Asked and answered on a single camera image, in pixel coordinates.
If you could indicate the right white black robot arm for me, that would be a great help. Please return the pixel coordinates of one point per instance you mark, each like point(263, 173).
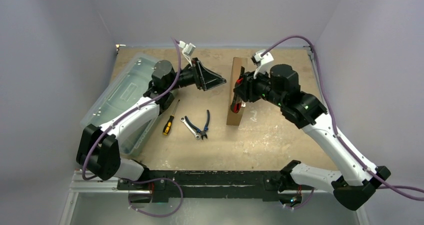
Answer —
point(356, 178)

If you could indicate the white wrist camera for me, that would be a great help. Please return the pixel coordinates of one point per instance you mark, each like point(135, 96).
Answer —
point(187, 50)
point(263, 60)

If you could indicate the yellow black screwdriver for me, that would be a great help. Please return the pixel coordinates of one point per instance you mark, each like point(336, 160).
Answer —
point(167, 128)

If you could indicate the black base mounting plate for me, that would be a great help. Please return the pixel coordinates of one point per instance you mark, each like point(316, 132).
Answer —
point(268, 185)

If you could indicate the aluminium frame rail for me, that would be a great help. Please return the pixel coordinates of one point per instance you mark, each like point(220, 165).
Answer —
point(98, 202)

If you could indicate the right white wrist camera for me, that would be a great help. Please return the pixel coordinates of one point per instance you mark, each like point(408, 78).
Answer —
point(263, 60)

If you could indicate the silver wrench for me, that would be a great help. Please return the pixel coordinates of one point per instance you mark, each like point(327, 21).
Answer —
point(196, 135)

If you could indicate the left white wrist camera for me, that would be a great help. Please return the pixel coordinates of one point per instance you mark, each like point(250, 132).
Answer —
point(187, 50)

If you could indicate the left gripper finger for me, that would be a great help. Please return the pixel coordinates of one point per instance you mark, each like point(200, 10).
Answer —
point(211, 80)
point(206, 73)

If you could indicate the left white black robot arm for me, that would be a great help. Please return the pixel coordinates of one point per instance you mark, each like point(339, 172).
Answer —
point(99, 148)

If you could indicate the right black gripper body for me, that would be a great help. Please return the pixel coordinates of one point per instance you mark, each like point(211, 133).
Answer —
point(245, 87)

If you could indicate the clear plastic storage bin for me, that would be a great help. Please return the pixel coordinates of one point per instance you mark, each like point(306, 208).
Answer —
point(123, 92)

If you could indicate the red utility knife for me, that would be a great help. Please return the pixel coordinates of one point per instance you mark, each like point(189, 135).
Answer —
point(231, 106)

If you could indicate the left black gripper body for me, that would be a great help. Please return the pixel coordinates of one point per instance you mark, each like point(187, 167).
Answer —
point(197, 77)

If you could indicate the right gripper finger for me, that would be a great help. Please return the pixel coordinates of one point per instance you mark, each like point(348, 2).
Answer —
point(238, 102)
point(240, 86)

